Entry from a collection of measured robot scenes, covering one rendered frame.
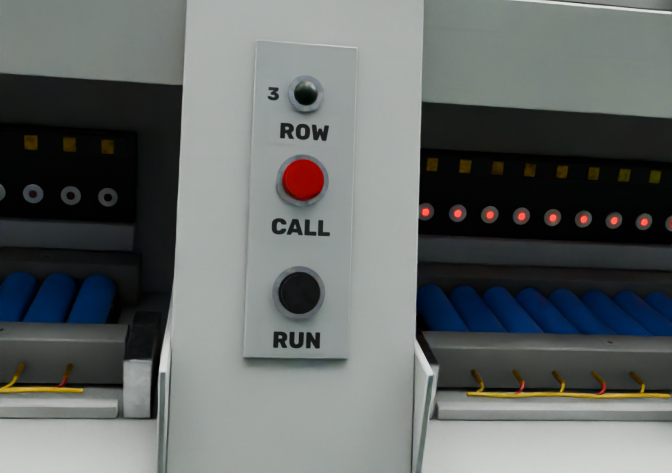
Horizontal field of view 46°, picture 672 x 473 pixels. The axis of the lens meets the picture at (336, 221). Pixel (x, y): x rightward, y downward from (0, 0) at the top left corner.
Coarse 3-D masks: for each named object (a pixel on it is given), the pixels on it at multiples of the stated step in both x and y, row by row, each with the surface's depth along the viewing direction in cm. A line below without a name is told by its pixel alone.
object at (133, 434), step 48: (0, 240) 45; (48, 240) 45; (96, 240) 46; (144, 336) 35; (0, 384) 35; (48, 384) 36; (96, 384) 36; (144, 384) 33; (0, 432) 32; (48, 432) 32; (96, 432) 32; (144, 432) 33
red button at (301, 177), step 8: (296, 160) 30; (304, 160) 30; (288, 168) 30; (296, 168) 30; (304, 168) 30; (312, 168) 30; (288, 176) 30; (296, 176) 30; (304, 176) 30; (312, 176) 30; (320, 176) 30; (288, 184) 30; (296, 184) 30; (304, 184) 30; (312, 184) 30; (320, 184) 30; (288, 192) 30; (296, 192) 30; (304, 192) 30; (312, 192) 30; (304, 200) 30
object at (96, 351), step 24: (0, 336) 35; (24, 336) 35; (48, 336) 35; (72, 336) 35; (96, 336) 35; (120, 336) 36; (0, 360) 35; (24, 360) 35; (48, 360) 35; (72, 360) 35; (96, 360) 35; (120, 360) 36
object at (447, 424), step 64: (448, 192) 48; (512, 192) 49; (576, 192) 49; (640, 192) 50; (448, 256) 49; (512, 256) 49; (576, 256) 50; (640, 256) 51; (448, 320) 42; (512, 320) 43; (576, 320) 44; (640, 320) 45; (448, 384) 38; (512, 384) 39; (576, 384) 39; (640, 384) 38; (448, 448) 34; (512, 448) 34; (576, 448) 34; (640, 448) 35
